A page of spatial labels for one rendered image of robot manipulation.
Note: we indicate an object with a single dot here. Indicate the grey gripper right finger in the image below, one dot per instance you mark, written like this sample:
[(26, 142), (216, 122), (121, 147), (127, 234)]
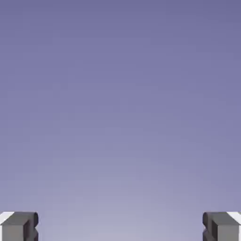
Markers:
[(224, 226)]

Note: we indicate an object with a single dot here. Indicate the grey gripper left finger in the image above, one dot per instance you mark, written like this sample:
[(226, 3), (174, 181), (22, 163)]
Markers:
[(17, 226)]

